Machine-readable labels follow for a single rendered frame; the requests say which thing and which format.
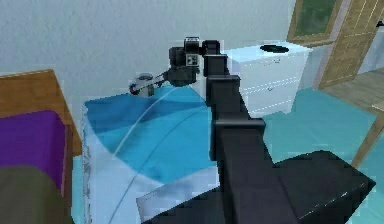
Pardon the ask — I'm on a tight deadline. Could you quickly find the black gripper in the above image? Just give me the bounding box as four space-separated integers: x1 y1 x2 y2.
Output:
129 46 201 96

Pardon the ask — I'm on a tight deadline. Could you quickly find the white mug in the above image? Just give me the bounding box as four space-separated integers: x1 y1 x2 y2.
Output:
128 72 156 99

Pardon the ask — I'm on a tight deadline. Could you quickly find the brown wooden bed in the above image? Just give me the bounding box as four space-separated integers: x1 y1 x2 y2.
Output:
0 68 84 224

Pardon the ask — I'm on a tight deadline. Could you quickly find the white chest of drawers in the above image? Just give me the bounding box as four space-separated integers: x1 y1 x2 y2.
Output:
223 41 315 117

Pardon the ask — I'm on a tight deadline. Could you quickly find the black round dish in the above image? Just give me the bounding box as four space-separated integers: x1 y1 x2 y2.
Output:
259 44 291 55

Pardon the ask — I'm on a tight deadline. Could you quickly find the wooden framed green picture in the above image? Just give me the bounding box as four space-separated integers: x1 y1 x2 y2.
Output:
286 0 345 47

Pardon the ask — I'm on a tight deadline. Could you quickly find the olive green blanket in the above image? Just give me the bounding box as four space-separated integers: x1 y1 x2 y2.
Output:
0 165 75 224

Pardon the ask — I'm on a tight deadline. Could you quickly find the brown wooden door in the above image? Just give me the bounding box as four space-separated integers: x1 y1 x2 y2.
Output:
317 0 384 90

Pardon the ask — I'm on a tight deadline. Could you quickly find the brown wooden beam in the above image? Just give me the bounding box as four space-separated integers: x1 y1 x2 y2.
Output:
350 102 384 169

